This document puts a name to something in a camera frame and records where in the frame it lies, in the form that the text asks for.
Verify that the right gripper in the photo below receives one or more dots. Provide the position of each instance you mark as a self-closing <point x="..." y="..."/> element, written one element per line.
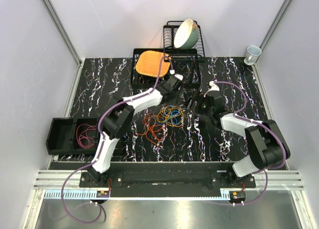
<point x="194" y="98"/>

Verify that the green white bowl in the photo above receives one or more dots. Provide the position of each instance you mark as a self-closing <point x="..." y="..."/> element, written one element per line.
<point x="187" y="35"/>

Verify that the black sorting bin left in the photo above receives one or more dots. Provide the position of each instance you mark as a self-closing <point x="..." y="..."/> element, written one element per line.
<point x="58" y="140"/>

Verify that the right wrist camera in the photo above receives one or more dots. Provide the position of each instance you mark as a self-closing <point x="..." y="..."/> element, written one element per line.
<point x="213" y="86"/>

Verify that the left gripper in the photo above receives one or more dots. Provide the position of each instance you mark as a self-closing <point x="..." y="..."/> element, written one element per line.
<point x="177" y="91"/>

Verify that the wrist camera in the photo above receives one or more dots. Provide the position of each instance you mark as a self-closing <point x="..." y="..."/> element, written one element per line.
<point x="178" y="76"/>
<point x="213" y="86"/>

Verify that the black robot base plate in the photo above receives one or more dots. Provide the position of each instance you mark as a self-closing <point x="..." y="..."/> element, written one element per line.
<point x="212" y="174"/>

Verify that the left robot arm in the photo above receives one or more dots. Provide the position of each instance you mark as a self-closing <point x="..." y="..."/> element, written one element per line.
<point x="114" y="123"/>

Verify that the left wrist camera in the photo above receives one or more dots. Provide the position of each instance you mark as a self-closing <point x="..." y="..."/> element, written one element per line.
<point x="178" y="76"/>

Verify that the black sorting bin middle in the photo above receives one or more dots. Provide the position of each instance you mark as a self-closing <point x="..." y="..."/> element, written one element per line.
<point x="85" y="136"/>

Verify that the black sorting bin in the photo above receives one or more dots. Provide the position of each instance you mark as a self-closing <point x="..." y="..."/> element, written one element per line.
<point x="85" y="136"/>
<point x="58" y="140"/>

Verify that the white mug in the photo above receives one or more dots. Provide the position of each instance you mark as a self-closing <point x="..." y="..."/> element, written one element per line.
<point x="252" y="54"/>

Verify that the black dish rack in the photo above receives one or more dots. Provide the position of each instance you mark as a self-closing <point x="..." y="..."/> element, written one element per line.
<point x="185" y="61"/>

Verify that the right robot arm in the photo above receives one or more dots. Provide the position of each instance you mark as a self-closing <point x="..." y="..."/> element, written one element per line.
<point x="266" y="145"/>

